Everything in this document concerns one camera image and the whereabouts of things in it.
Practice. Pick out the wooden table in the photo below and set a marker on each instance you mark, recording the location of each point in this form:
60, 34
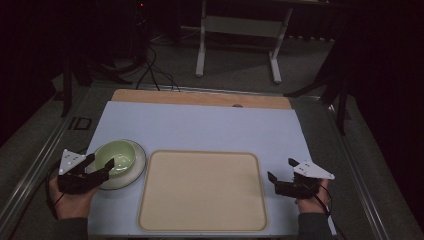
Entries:
200, 98

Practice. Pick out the white metal table frame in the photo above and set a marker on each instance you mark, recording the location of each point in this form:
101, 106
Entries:
240, 30

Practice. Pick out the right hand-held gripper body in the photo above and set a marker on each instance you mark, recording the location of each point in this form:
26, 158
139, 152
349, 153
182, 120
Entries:
305, 180

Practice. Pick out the person's right hand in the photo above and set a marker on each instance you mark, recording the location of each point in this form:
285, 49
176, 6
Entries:
315, 200

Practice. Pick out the black floor socket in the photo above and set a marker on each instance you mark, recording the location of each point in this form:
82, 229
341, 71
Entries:
80, 123

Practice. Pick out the white table mat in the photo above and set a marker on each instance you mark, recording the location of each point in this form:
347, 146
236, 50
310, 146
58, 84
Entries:
206, 126

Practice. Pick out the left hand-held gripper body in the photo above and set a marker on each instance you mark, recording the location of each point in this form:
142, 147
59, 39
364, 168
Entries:
74, 175

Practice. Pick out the person's left hand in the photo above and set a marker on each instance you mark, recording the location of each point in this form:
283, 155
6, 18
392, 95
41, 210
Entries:
71, 203

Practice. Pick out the green bowl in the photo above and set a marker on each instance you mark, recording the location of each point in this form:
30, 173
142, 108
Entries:
131, 173
115, 156

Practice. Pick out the beige tray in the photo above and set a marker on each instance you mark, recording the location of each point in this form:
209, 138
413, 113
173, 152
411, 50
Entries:
202, 191

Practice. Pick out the black tripod stand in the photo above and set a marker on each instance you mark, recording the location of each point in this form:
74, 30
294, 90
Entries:
333, 86

